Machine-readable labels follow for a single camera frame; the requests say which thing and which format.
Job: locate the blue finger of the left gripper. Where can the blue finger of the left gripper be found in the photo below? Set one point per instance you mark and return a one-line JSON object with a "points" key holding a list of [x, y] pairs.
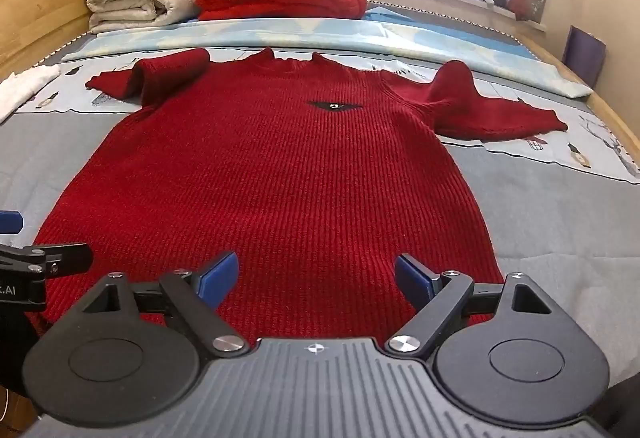
{"points": [[11, 222]]}

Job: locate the white folded garment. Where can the white folded garment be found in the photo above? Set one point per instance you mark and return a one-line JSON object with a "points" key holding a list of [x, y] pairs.
{"points": [[17, 89]]}

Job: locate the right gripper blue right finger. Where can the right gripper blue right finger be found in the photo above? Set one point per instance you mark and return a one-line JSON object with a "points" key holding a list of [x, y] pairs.
{"points": [[418, 284]]}

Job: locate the light blue patterned blanket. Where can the light blue patterned blanket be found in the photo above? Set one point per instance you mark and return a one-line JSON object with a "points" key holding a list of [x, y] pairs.
{"points": [[362, 36]]}

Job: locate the dark red knit sweater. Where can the dark red knit sweater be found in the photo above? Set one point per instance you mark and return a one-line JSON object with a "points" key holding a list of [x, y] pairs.
{"points": [[315, 174]]}

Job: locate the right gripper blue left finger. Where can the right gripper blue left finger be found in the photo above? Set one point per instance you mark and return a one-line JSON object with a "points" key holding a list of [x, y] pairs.
{"points": [[213, 282]]}

